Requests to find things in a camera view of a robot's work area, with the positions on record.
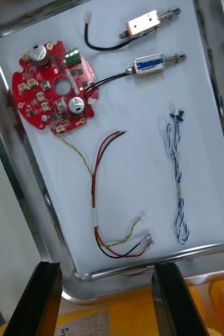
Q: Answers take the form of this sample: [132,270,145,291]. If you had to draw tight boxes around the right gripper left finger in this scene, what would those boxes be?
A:
[3,261,63,336]

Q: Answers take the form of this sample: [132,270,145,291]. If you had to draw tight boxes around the blue-white twisted wire harness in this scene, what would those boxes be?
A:
[165,109,191,245]

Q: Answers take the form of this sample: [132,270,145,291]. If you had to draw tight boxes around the round red circuit board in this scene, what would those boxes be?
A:
[12,40,99,135]

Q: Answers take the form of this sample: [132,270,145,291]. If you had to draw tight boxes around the metal solenoid with black cable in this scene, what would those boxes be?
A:
[84,7,182,52]
[83,52,188,107]

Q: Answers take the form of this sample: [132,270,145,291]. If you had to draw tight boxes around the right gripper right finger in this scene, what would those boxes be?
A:
[151,261,210,336]

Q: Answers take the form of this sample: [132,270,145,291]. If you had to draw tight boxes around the white sheet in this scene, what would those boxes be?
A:
[0,0,224,276]

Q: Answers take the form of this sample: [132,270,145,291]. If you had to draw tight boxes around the red black green-yellow wire harness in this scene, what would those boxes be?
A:
[54,130,155,259]

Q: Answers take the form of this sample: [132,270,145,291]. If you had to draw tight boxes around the steel tray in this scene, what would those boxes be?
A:
[0,0,224,307]

